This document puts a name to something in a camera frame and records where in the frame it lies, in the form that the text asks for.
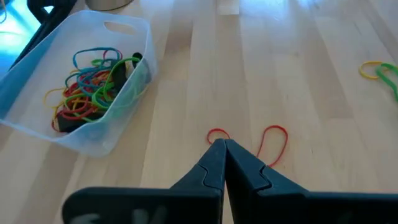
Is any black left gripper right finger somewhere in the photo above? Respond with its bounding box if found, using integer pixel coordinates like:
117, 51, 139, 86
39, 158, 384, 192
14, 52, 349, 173
224, 138, 398, 224

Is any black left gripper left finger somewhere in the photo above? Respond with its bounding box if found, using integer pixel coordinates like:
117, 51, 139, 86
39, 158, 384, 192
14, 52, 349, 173
61, 138, 227, 224

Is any long red rubber band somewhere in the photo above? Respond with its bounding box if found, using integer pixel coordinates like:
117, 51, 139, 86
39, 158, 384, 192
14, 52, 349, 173
206, 124, 289, 168

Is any green rubber band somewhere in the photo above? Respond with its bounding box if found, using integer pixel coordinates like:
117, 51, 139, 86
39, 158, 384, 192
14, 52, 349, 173
374, 62, 398, 103
63, 93, 106, 110
102, 57, 141, 103

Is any yellow rubber band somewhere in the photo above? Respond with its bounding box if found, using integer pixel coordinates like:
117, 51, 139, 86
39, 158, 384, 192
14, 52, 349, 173
358, 60, 386, 80
42, 88, 77, 118

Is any clear plastic bin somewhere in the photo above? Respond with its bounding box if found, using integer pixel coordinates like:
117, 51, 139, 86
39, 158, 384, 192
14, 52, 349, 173
0, 10, 157, 157

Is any blue rubber band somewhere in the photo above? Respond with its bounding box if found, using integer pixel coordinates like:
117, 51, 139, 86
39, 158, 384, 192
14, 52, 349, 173
64, 67, 109, 97
72, 47, 123, 70

